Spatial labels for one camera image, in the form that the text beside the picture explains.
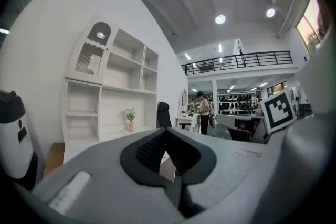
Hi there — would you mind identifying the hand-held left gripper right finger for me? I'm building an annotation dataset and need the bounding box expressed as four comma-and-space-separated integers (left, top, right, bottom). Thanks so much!
165, 127, 283, 224

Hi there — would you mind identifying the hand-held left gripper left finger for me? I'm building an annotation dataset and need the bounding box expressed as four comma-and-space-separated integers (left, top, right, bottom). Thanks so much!
34, 127, 184, 224

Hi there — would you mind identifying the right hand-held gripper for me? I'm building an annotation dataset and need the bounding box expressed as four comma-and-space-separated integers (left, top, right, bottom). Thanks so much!
215, 89, 299, 144

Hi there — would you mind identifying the white table top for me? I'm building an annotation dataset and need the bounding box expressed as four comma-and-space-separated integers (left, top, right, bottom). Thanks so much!
99, 124, 158, 143

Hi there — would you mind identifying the rack of dark items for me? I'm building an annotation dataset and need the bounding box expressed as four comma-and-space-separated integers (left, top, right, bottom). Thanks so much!
217, 94, 259, 115

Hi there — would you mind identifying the white dressing table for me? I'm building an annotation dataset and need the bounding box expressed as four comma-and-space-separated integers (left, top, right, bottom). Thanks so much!
175, 112, 202, 135

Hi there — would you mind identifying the oval white mirror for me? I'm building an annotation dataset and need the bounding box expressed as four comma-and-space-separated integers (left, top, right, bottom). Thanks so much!
179, 88, 188, 111

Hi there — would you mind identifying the brown cardboard box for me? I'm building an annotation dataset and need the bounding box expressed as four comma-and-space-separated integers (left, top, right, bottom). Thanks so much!
43, 143, 66, 179

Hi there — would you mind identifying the black balcony railing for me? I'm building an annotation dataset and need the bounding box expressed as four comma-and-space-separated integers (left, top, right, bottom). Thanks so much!
181, 50, 293, 76

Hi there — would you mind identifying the black office chair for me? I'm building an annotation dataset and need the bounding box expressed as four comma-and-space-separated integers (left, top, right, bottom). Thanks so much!
156, 102, 173, 129

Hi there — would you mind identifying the white flower bouquet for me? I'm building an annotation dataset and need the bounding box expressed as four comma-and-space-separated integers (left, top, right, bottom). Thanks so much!
125, 106, 137, 122

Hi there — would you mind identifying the white shelf unit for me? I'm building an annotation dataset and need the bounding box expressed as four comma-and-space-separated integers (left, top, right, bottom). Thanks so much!
61, 14, 160, 163

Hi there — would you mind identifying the large window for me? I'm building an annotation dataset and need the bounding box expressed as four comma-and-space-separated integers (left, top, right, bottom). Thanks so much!
296, 0, 330, 56

